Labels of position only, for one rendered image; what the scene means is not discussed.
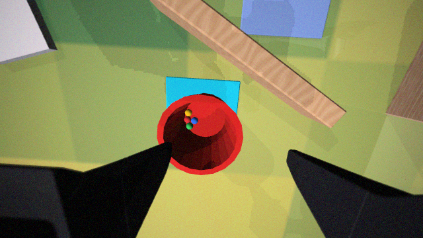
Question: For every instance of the red cup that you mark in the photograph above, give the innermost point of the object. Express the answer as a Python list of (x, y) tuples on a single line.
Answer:
[(212, 144)]

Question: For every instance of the white flat rectangular block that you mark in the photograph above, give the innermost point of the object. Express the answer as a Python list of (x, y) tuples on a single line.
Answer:
[(23, 32)]

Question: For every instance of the green marble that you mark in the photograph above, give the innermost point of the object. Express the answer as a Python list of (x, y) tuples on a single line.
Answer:
[(189, 125)]

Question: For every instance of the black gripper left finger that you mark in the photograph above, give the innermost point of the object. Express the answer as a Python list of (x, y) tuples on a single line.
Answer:
[(110, 201)]

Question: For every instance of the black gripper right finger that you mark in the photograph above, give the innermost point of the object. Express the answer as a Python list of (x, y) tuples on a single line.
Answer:
[(348, 205)]

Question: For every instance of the tan wooden plank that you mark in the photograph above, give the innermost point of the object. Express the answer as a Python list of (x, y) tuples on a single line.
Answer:
[(237, 47)]

